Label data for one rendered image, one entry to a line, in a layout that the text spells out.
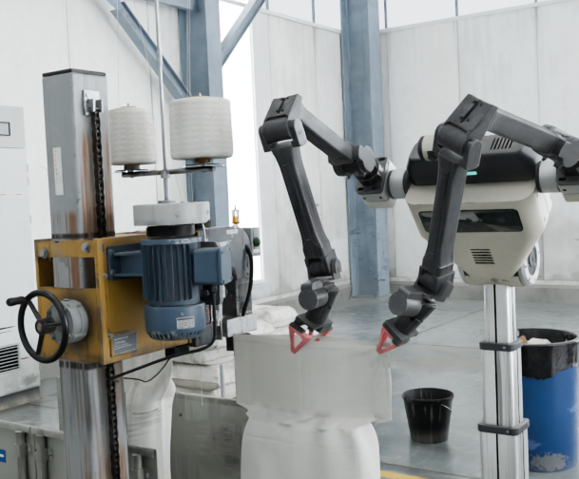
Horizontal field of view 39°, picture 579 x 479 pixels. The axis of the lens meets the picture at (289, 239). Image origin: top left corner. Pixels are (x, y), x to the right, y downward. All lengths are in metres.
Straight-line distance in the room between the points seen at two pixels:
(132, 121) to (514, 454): 1.49
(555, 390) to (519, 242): 1.96
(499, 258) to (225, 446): 1.14
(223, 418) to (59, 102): 1.27
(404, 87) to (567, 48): 2.12
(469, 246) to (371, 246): 8.52
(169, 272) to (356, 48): 9.31
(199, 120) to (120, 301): 0.50
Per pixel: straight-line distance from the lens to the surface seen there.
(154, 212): 1.95
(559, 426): 4.32
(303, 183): 2.07
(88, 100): 2.11
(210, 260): 1.96
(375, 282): 10.97
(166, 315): 1.98
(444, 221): 1.90
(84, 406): 2.16
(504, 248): 2.41
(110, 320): 2.08
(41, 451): 2.69
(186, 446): 3.01
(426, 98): 10.86
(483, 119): 1.81
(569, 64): 10.27
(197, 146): 2.08
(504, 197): 2.29
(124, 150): 2.27
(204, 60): 8.38
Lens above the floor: 1.42
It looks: 3 degrees down
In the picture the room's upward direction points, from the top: 3 degrees counter-clockwise
